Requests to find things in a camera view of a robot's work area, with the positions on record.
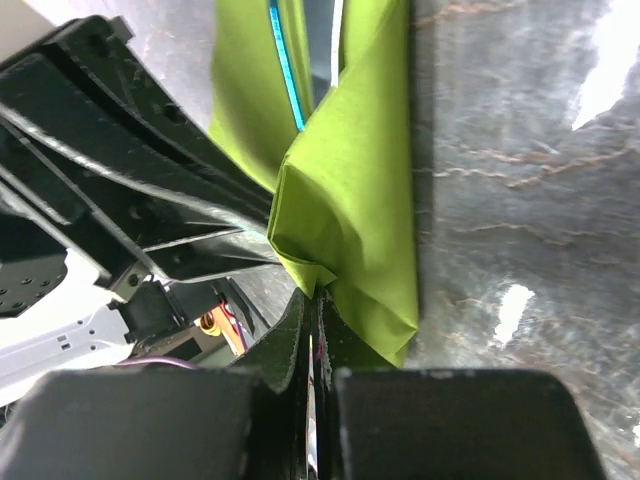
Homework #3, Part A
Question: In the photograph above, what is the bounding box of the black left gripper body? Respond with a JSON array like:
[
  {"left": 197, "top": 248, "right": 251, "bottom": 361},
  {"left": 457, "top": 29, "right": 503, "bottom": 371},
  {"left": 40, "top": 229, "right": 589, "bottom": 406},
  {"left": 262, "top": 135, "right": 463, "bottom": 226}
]
[{"left": 1, "top": 212, "right": 180, "bottom": 345}]

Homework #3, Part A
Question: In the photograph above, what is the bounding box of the green paper napkin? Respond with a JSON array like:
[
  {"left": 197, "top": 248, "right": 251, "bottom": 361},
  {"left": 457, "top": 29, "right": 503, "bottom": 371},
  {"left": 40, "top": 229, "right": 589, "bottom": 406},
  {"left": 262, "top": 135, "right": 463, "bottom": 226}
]
[{"left": 209, "top": 1, "right": 419, "bottom": 366}]

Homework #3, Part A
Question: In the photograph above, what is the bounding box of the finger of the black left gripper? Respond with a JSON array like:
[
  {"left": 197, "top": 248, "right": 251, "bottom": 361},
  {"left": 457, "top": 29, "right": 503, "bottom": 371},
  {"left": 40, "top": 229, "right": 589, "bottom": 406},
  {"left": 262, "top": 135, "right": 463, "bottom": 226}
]
[
  {"left": 1, "top": 15, "right": 272, "bottom": 225},
  {"left": 1, "top": 110, "right": 276, "bottom": 302}
]

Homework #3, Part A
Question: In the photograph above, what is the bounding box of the silver table knife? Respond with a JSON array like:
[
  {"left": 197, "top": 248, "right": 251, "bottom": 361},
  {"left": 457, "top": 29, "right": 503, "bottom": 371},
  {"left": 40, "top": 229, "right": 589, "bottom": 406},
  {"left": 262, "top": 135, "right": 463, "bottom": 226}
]
[{"left": 303, "top": 0, "right": 344, "bottom": 107}]

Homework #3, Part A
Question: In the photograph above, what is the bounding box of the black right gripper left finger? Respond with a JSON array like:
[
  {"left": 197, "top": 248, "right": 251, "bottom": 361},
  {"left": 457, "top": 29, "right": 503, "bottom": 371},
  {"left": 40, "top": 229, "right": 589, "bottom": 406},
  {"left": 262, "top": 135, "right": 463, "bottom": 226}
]
[{"left": 1, "top": 291, "right": 311, "bottom": 479}]

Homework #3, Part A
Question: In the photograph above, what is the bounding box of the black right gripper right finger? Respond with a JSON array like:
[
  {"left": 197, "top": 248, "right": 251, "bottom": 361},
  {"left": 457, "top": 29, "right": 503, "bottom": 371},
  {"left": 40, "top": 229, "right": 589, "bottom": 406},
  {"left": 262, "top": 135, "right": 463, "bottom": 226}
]
[{"left": 315, "top": 291, "right": 605, "bottom": 479}]

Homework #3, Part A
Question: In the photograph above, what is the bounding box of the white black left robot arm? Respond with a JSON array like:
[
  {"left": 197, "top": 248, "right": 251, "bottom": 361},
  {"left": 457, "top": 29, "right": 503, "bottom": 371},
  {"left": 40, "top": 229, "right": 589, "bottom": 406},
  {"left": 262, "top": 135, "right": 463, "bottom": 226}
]
[{"left": 1, "top": 16, "right": 275, "bottom": 404}]

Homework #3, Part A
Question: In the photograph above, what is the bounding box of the blue metallic fork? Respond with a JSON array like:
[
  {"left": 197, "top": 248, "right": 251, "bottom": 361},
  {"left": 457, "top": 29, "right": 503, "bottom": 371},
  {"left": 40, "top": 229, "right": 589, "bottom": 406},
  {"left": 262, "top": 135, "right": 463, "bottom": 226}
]
[{"left": 268, "top": 0, "right": 305, "bottom": 132}]

